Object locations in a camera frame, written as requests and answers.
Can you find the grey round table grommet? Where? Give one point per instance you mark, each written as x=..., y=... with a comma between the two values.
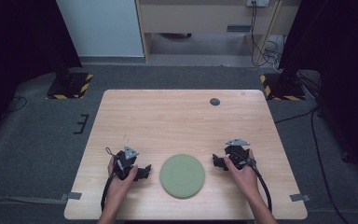
x=214, y=101

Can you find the grey tape strip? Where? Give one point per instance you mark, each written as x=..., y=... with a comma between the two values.
x=299, y=197
x=72, y=196

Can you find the black curtain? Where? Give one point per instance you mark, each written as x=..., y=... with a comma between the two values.
x=338, y=62
x=18, y=46

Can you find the person's left hand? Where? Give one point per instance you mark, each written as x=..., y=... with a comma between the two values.
x=119, y=186

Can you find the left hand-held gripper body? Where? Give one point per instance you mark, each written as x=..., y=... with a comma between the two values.
x=125, y=161

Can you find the grey power strip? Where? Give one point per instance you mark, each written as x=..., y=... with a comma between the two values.
x=257, y=2

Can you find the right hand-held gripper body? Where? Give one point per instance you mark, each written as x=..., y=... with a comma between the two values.
x=237, y=154

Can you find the person's right hand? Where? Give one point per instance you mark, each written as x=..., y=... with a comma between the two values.
x=244, y=180

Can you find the black yellow-striped stand base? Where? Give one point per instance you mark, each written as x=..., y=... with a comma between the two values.
x=70, y=87
x=284, y=88

